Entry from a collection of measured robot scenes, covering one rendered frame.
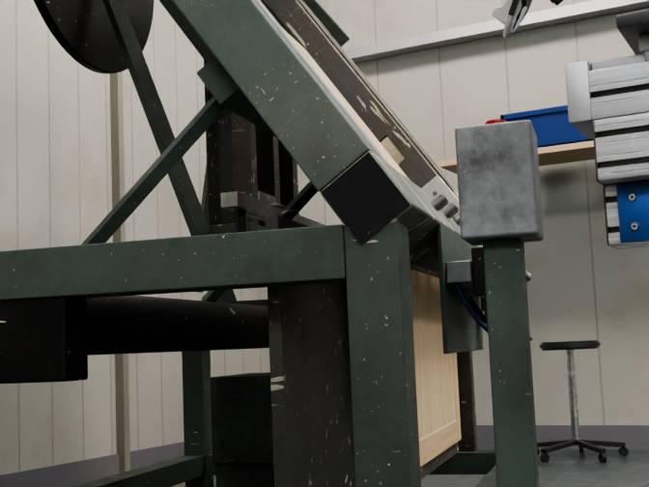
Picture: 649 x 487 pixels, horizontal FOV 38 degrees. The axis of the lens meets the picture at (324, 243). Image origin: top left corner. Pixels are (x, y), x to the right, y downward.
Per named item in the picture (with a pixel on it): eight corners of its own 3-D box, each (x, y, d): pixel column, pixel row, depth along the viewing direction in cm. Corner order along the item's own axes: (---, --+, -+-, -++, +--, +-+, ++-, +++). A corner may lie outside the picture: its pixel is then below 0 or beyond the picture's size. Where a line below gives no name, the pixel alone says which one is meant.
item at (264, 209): (238, 206, 258) (237, 191, 259) (220, 207, 260) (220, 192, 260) (359, 247, 382) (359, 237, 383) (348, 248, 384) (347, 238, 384)
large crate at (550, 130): (615, 151, 497) (612, 114, 499) (601, 138, 464) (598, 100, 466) (522, 162, 519) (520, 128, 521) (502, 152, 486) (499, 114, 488)
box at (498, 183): (538, 234, 146) (530, 118, 148) (460, 239, 149) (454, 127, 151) (544, 241, 157) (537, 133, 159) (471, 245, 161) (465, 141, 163)
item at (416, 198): (360, 248, 154) (413, 205, 152) (317, 191, 157) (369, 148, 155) (507, 298, 364) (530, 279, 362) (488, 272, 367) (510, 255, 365)
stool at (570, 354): (630, 451, 482) (622, 338, 488) (626, 463, 439) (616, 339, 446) (535, 451, 498) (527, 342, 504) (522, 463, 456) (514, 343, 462)
